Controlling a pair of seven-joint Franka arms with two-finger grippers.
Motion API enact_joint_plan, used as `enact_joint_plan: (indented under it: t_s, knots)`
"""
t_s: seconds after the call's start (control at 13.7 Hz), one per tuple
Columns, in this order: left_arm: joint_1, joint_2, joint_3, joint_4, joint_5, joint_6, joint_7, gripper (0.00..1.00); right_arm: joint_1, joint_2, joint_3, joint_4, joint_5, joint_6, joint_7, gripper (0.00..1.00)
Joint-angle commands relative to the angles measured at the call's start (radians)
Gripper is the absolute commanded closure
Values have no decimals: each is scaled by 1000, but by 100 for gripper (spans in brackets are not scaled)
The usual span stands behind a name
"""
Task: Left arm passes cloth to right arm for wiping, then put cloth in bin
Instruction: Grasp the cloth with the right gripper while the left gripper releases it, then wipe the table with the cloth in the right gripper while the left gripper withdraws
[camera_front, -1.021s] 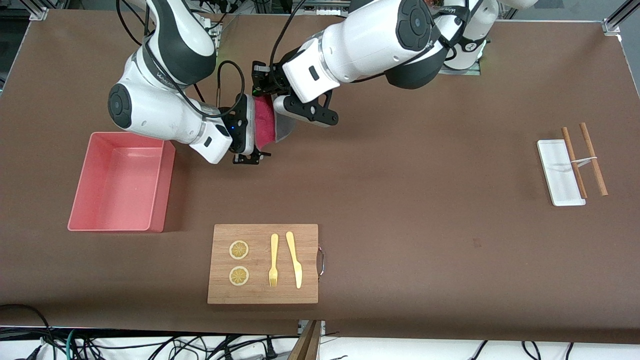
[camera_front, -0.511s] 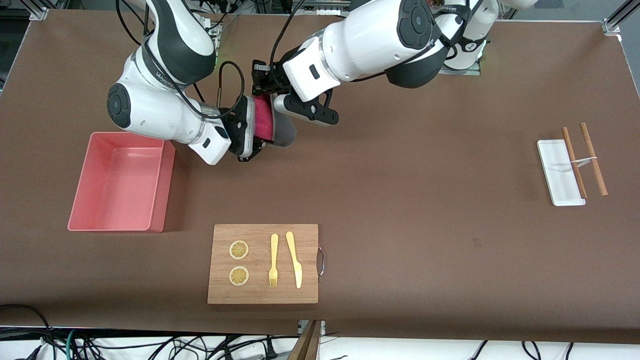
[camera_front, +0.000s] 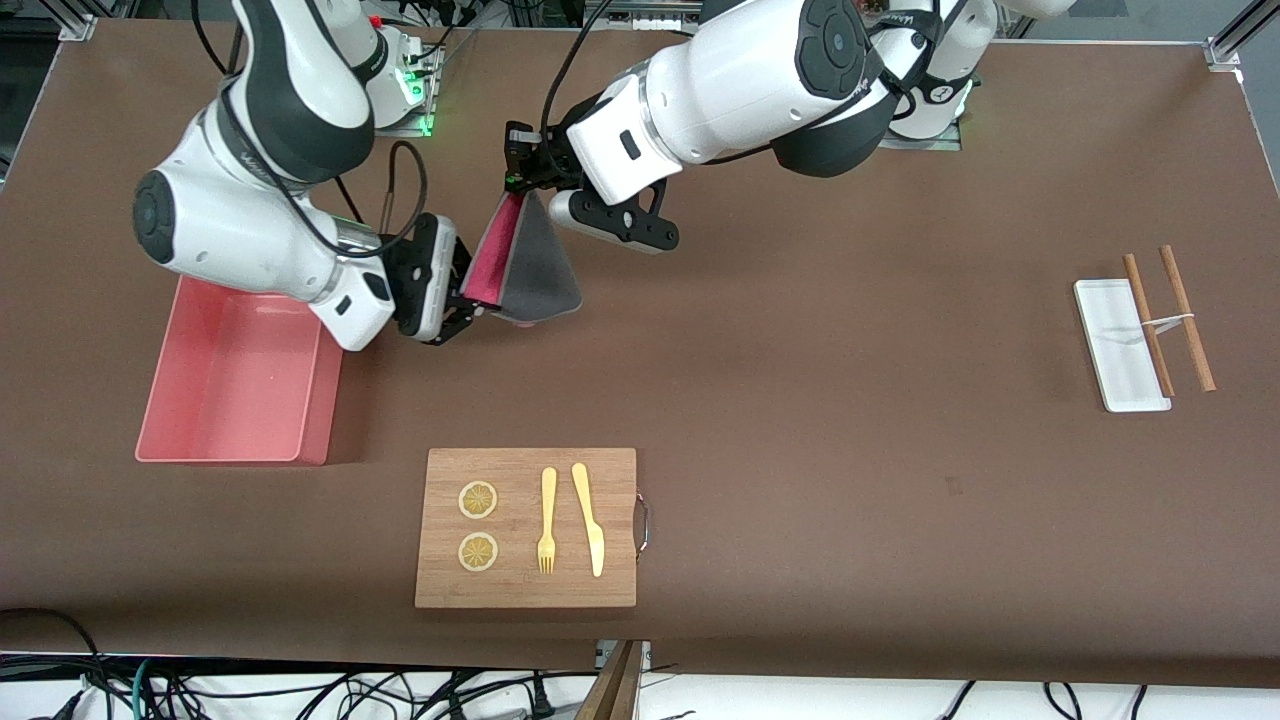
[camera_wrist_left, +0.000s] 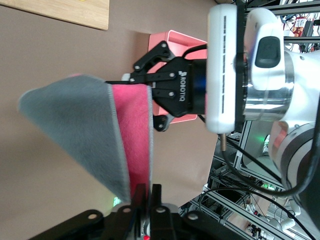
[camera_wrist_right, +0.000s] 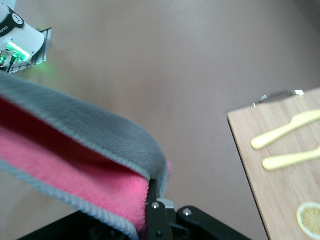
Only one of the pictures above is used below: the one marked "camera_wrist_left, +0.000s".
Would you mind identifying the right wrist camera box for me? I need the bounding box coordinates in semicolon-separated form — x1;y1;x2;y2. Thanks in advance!
206;4;240;133

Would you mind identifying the wooden cutting board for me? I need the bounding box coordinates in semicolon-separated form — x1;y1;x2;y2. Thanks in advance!
0;0;111;31

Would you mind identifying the pink plastic bin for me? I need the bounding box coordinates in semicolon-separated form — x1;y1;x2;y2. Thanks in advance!
148;29;208;125

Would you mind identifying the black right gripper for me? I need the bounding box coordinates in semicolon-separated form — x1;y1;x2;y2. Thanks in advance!
122;40;208;133

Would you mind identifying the aluminium frame rack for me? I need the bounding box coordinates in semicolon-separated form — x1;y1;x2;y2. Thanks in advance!
179;119;320;240

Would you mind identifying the grey and pink cloth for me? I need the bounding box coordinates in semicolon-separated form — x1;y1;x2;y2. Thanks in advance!
17;73;155;204

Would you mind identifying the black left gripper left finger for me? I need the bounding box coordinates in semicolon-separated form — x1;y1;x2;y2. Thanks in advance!
33;184;147;240

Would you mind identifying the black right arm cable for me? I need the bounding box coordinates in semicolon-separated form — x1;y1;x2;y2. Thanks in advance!
218;133;317;198

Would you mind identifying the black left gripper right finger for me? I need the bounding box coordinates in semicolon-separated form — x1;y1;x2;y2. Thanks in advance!
149;184;241;240

